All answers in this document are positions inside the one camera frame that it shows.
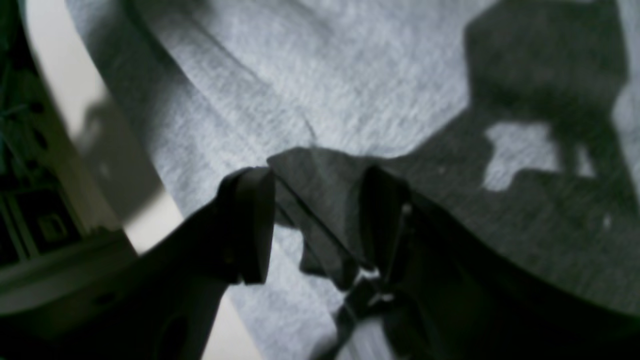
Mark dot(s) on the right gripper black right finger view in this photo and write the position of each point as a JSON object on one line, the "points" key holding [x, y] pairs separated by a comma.
{"points": [[444, 295]]}

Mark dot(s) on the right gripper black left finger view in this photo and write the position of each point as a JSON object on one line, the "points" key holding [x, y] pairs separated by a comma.
{"points": [[162, 305]]}

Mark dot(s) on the grey T-shirt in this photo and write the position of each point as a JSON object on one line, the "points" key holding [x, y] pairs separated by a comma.
{"points": [[519, 116]]}

